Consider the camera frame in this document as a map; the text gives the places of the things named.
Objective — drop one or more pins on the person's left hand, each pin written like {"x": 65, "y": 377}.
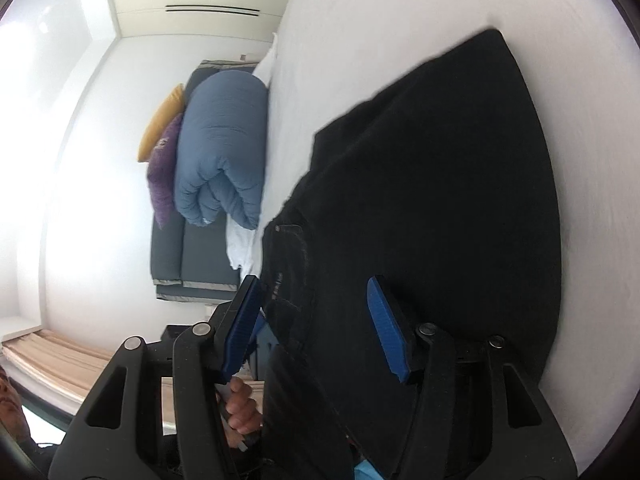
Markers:
{"x": 245, "y": 405}

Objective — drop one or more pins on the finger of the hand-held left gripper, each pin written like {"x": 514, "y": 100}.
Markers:
{"x": 265, "y": 337}

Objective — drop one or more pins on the yellow pillow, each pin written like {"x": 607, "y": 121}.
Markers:
{"x": 160, "y": 120}

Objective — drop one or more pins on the purple pillow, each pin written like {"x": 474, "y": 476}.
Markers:
{"x": 162, "y": 175}

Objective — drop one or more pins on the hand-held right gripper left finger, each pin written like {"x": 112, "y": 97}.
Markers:
{"x": 245, "y": 320}

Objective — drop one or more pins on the white bed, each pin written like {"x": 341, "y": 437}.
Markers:
{"x": 375, "y": 35}

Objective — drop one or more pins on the grey headboard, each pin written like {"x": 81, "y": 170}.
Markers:
{"x": 195, "y": 260}

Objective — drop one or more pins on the beige curtain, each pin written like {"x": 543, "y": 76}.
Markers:
{"x": 50, "y": 355}

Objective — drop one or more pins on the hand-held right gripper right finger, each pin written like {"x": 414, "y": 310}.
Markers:
{"x": 385, "y": 325}

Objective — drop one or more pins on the blue folded duvet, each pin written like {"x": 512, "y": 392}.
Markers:
{"x": 220, "y": 150}

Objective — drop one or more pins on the black pants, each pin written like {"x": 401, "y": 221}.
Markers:
{"x": 425, "y": 185}

